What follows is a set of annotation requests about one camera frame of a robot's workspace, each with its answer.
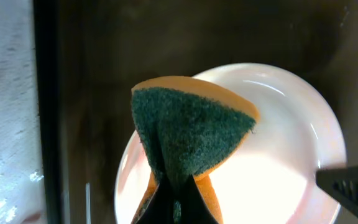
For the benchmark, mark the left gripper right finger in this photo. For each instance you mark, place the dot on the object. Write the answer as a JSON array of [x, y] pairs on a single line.
[[193, 208]]

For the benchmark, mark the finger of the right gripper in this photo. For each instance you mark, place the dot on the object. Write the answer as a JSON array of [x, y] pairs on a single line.
[[342, 185]]

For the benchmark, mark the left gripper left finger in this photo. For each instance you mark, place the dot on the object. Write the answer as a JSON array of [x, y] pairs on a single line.
[[160, 207]]

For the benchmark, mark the green and orange sponge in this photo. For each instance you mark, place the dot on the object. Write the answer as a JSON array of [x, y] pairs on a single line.
[[188, 127]]

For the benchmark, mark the pinkish white plate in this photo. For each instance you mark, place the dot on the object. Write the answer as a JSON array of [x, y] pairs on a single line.
[[270, 178]]

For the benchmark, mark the small black soapy tray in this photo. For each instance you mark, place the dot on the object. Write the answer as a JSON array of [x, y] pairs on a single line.
[[22, 190]]

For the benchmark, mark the brown plastic tray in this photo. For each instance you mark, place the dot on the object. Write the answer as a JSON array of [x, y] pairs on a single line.
[[109, 46]]

